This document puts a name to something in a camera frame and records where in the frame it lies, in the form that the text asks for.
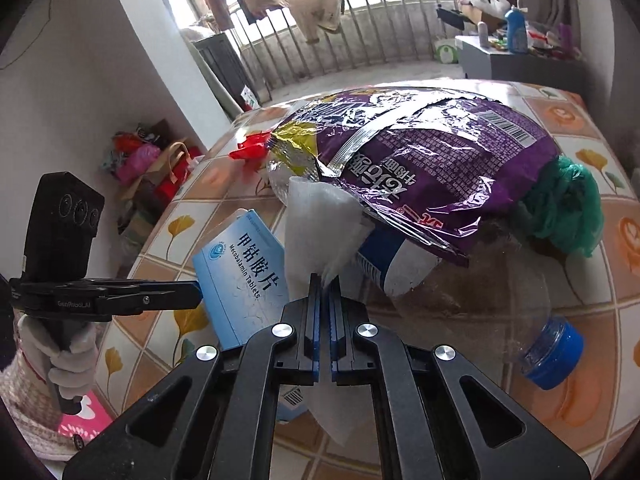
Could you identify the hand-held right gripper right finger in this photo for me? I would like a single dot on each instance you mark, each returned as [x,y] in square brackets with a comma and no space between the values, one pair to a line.
[334,335]

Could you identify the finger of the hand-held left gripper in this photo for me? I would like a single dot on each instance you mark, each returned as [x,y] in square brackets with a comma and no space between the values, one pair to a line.
[160,296]

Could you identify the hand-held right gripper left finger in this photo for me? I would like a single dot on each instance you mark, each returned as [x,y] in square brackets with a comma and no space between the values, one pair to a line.
[315,332]

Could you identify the blue medicine box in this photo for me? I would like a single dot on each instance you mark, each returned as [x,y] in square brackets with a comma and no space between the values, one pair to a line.
[240,280]

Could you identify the white wipe cloth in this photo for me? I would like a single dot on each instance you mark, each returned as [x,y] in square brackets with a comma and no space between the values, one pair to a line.
[315,230]

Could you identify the green plastic bag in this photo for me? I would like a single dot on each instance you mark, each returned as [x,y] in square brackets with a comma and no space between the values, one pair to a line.
[565,205]

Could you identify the person's left forearm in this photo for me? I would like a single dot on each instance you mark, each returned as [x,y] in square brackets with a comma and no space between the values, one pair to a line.
[27,405]

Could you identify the person's left hand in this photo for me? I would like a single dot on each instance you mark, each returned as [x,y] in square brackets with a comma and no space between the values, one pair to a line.
[82,355]

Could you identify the brown paper gift bag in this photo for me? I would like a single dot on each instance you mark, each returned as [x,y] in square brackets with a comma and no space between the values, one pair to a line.
[150,187]

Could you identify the pink printed box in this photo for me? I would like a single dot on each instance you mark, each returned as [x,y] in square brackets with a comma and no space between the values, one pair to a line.
[85,422]

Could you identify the clear bottle with blue cap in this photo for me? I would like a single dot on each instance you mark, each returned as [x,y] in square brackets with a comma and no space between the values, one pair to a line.
[480,310]

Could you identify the red wrapper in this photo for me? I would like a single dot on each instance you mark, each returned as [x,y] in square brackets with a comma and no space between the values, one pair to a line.
[252,146]

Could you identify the purple snack bag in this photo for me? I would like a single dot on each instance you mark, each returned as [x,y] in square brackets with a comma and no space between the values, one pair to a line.
[425,170]

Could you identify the dark cabinet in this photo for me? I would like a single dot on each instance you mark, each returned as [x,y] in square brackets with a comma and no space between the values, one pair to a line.
[220,70]

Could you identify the metal balcony railing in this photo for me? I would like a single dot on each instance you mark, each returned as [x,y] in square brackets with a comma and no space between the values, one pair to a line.
[380,35]

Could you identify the white paper bag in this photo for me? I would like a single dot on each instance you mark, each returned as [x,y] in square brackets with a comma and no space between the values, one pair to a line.
[446,52]

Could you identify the tile patterned tablecloth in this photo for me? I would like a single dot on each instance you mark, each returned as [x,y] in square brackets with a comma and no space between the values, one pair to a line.
[575,125]

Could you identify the grey cabinet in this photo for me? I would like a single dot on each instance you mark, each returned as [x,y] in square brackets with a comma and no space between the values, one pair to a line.
[510,62]

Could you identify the hanging beige cloth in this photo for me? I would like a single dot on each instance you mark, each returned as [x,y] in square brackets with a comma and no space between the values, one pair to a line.
[320,7]

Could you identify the small white bottle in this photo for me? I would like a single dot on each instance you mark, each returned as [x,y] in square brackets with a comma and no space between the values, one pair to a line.
[482,32]

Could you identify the cardboard box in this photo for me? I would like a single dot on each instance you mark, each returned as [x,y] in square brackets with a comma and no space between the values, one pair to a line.
[492,22]

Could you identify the blue detergent bottle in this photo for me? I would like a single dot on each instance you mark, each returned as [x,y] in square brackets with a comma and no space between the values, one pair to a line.
[516,30]

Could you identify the white plastic bag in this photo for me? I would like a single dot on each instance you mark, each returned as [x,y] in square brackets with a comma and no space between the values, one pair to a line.
[487,2]

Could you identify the purple cup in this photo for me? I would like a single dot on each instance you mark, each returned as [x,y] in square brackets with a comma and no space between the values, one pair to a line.
[565,35]

